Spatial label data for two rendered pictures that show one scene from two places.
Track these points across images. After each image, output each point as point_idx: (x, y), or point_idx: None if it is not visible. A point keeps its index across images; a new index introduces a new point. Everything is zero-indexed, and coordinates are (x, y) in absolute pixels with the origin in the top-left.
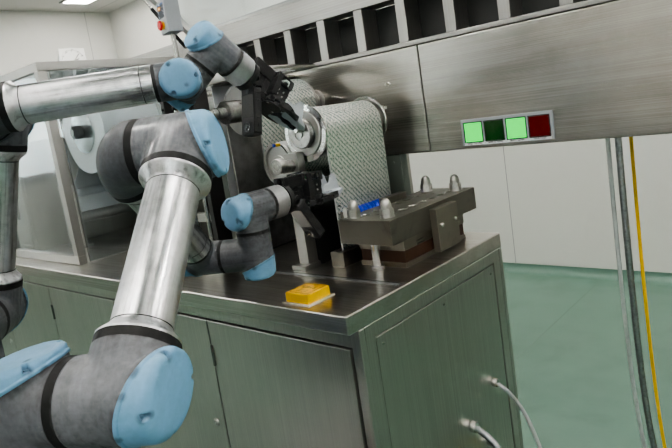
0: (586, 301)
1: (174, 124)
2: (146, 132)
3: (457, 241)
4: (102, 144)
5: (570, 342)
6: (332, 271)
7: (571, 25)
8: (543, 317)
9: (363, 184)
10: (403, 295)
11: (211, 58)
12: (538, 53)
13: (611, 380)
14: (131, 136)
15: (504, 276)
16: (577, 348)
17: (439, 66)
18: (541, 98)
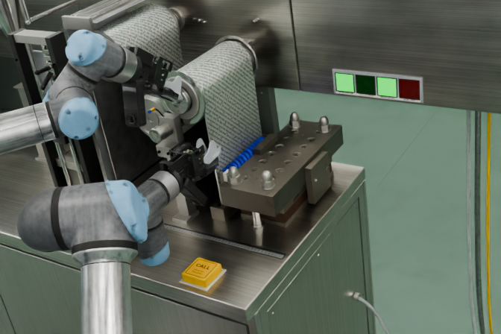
0: (426, 134)
1: (101, 209)
2: (74, 215)
3: (328, 187)
4: (28, 223)
5: (411, 187)
6: (214, 227)
7: (446, 5)
8: (385, 156)
9: (237, 135)
10: (288, 267)
11: (97, 71)
12: (413, 24)
13: (446, 232)
14: (60, 219)
15: (345, 100)
16: (417, 194)
17: (312, 13)
18: (413, 65)
